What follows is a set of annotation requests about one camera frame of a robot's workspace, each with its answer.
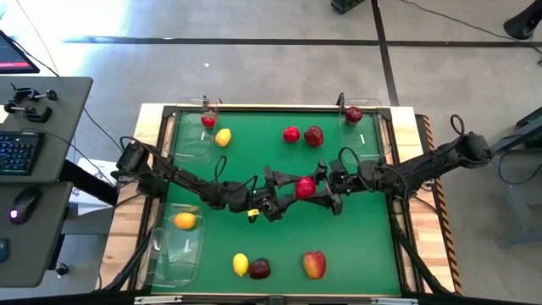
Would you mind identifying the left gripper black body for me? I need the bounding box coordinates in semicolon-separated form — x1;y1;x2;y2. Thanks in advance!
230;180;280;213

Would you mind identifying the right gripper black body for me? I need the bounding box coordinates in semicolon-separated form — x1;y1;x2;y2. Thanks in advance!
329;159;376;196

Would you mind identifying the dark red apple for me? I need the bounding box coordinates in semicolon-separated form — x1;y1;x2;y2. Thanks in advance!
303;125;325;148
248;257;272;280
345;106;364;125

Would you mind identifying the red and yellow apple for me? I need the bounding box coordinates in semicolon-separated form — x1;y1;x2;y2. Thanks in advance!
301;250;328;280

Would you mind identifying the clear plastic basket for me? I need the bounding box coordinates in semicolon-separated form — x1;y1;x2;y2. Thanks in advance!
141;202;207;288
338;97;393;160
167;97;219;165

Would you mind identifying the orange-tinted yellow lemon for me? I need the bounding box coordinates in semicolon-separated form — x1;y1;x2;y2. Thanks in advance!
214;128;233;148

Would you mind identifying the orange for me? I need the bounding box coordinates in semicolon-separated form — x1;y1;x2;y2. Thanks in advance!
174;211;198;231

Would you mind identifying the yellow-black hazard tape strip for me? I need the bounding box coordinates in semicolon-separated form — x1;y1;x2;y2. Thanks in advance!
417;114;463;294

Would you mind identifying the light wooden table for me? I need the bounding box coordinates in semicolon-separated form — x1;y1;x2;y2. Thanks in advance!
99;103;456;297

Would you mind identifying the white cardboard box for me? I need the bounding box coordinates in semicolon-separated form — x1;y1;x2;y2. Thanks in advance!
69;157;124;216

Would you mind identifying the black desk support beam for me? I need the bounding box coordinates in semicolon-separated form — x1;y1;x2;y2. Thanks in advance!
58;159;120;208

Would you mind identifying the black floor crate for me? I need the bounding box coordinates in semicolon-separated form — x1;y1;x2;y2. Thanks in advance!
329;0;366;14

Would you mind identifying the grey metal stand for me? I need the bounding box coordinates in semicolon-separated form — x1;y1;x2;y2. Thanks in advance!
469;105;542;249

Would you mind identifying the grey desk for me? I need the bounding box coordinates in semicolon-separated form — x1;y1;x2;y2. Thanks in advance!
0;181;74;289
0;75;94;184

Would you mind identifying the black computer mouse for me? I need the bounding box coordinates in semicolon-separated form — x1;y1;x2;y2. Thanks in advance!
8;187;42;225

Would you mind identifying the black desk clamp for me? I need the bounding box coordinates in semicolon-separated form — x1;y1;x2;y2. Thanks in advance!
3;101;54;124
10;83;59;103

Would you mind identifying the backlit black keyboard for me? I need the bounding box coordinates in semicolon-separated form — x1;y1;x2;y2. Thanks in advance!
0;130;46;177

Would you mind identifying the computer screen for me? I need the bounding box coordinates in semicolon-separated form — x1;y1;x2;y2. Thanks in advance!
0;29;41;75

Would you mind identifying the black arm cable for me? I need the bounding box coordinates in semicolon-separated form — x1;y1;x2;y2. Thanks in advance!
449;114;466;137
213;154;229;184
337;147;362;171
119;135;170;164

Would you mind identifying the silver metal bracket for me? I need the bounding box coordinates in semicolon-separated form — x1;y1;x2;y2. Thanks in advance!
134;295;184;305
371;297;418;305

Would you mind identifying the black floor cable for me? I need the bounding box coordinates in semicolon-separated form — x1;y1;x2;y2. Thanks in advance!
400;0;542;43

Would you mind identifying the black round pedestal base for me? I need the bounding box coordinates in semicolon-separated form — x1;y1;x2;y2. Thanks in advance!
502;0;542;42

